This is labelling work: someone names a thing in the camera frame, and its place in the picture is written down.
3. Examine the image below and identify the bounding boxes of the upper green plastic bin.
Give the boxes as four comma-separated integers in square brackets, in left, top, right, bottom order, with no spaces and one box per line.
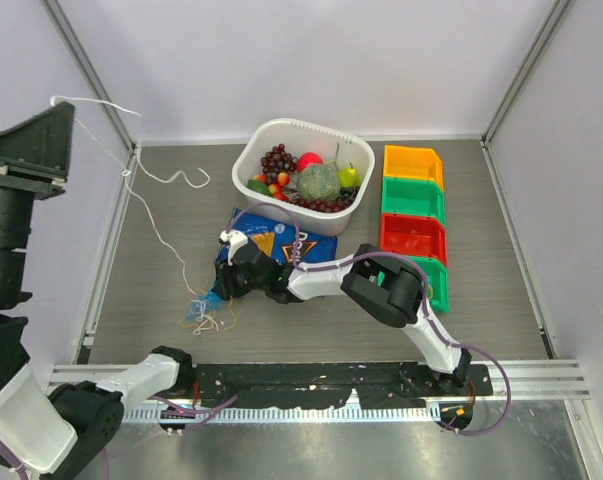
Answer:
[381,177,446,226]

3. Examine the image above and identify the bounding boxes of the lower dark grape bunch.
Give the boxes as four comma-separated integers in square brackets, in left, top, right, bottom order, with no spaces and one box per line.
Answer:
[292,186,359,213]

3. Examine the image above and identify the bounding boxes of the blue Doritos chip bag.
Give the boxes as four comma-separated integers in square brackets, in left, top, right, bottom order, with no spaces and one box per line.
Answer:
[230,207,345,264]

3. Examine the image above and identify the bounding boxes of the lower green plastic bin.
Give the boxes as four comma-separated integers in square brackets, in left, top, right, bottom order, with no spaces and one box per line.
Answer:
[413,256,450,313]

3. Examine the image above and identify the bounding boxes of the green netted melon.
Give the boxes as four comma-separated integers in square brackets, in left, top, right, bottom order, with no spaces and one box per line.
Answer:
[297,164,340,201]

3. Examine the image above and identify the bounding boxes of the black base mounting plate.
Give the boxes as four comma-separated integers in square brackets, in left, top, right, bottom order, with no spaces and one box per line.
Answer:
[194,362,493,410]

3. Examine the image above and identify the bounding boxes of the red plastic bin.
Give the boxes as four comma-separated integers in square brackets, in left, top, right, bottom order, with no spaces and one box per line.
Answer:
[379,213,448,266]

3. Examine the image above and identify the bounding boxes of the white slotted cable duct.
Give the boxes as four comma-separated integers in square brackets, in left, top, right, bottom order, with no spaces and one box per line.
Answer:
[123,403,440,425]

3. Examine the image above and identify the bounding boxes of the green pear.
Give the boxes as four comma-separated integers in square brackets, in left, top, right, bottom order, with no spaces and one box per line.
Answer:
[337,164,359,188]

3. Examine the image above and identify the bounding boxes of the white plastic fruit tub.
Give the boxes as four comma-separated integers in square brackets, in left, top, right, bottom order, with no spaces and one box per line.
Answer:
[231,118,375,236]

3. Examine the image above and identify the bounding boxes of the red apple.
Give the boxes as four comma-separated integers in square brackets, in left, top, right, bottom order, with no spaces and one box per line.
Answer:
[297,152,323,172]

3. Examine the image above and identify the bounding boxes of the dark red grape bunch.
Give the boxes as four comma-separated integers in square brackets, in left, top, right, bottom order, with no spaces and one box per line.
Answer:
[260,144,298,174]

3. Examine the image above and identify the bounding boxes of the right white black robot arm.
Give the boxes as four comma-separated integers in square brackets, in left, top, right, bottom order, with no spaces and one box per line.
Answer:
[212,242,472,395]

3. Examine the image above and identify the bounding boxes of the white wire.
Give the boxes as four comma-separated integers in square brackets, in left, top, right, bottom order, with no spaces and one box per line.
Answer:
[190,299,220,336]
[50,94,212,301]

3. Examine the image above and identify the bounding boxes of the green plastic bin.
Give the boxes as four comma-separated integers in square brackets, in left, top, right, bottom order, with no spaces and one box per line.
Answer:
[413,256,450,313]
[381,177,446,226]

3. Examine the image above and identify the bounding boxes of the green lime fruit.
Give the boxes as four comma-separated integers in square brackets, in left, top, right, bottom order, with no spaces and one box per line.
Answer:
[247,179,271,197]

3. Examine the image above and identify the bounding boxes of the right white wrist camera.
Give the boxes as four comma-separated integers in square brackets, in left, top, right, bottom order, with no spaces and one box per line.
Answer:
[219,229,249,266]

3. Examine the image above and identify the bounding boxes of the red yellow cherries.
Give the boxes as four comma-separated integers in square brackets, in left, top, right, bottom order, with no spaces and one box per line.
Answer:
[252,174,289,202]

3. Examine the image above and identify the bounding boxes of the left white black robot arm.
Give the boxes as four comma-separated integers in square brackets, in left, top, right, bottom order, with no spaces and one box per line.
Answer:
[0,101,194,479]

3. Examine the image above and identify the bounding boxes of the orange plastic bin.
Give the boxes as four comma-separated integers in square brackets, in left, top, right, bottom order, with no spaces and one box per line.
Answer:
[383,145,445,191]

